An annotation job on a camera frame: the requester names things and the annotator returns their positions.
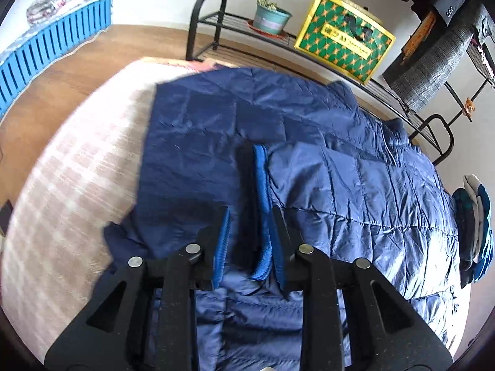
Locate orange hanging scarf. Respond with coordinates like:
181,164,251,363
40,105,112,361
401,11,438,63

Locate green and yellow patterned bag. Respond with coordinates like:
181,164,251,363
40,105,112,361
294,0,396,86

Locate potted plant in grey pot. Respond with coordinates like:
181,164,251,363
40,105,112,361
247,0,293,38

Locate navy blue puffer jacket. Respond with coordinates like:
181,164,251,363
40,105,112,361
104,67,462,371

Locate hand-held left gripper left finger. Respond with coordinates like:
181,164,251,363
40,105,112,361
44,206,232,371

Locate grey plaid hanging coat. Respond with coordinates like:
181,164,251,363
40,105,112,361
382,3,495,113

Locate pile of folded clothes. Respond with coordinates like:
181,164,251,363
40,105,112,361
452,174,495,289

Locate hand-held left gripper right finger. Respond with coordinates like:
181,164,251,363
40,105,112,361
272,206,453,371

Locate blue slatted crate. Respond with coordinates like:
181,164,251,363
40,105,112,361
0,0,113,117

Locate black metal clothes rack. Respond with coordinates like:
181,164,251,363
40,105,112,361
185,0,455,167

